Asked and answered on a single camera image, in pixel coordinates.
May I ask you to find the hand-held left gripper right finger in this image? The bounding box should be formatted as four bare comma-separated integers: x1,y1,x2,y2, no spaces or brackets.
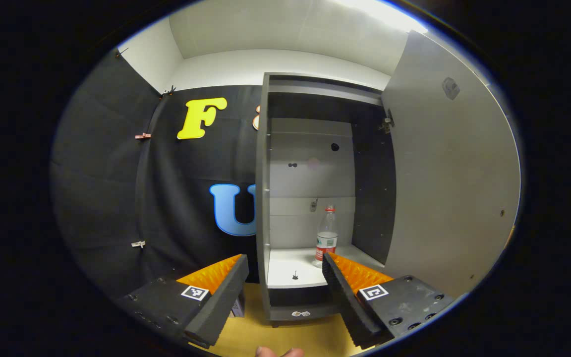
322,251,457,350

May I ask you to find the grey cabinet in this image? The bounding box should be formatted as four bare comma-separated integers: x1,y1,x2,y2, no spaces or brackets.
255,72,398,328

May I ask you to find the clear plastic bottle red cap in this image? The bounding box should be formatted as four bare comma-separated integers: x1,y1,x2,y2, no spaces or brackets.
314,205,340,268

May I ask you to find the black backdrop cloth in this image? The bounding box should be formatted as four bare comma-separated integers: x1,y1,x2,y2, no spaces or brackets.
50,47,266,308

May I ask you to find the grey cabinet door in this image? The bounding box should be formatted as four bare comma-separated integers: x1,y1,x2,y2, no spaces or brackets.
382,30,521,298

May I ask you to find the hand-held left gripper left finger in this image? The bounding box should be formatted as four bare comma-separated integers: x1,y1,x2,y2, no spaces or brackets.
116,254,250,349

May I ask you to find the white cabinet shelf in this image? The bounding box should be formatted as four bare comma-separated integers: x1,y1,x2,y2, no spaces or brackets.
267,244,385,289

